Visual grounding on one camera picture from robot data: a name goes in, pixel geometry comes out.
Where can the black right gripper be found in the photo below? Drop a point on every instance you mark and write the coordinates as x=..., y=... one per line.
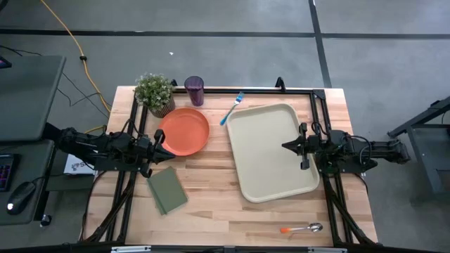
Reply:
x=316, y=147

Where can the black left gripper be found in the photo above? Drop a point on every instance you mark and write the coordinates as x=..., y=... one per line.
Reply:
x=144, y=147

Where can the orange round plate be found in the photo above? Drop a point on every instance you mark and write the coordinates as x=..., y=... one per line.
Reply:
x=186, y=131

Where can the purple faceted plastic cup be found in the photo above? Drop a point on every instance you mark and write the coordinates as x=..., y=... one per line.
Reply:
x=194, y=93

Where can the blue plastic fork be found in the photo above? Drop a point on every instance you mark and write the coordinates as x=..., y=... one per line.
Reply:
x=230, y=111

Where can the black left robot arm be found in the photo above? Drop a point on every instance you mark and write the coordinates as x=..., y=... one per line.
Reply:
x=88, y=145

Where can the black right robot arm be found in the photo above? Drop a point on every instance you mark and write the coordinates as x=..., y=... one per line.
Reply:
x=383, y=149

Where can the beige plastic tray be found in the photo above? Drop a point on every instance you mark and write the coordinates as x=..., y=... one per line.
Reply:
x=267, y=158

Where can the yellow-wrapped object at left edge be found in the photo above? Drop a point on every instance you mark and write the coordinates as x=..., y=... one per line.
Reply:
x=167, y=191

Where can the potted plant striped pot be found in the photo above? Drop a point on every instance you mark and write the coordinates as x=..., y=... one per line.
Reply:
x=154, y=91

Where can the white printed paper sheet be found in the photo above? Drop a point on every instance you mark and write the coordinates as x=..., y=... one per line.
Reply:
x=75, y=167

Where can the black desk caster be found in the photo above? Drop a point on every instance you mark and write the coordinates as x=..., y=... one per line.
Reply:
x=46, y=220

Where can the dark grey metal cart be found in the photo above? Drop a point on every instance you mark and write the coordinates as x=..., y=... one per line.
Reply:
x=432, y=154

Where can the grey office desk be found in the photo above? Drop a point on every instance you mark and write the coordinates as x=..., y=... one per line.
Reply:
x=28, y=98

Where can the black computer mouse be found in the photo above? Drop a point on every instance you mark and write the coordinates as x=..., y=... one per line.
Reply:
x=21, y=196

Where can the black backlit keyboard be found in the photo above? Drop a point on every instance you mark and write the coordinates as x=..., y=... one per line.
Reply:
x=5, y=172

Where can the small dark screen device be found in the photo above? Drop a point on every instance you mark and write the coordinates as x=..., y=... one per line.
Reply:
x=4, y=63

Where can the black aluminium rig frame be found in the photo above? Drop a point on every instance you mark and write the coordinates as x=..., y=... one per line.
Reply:
x=253, y=92

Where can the silver metal bracket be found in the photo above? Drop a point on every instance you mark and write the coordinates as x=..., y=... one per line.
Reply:
x=130, y=249
x=327, y=250

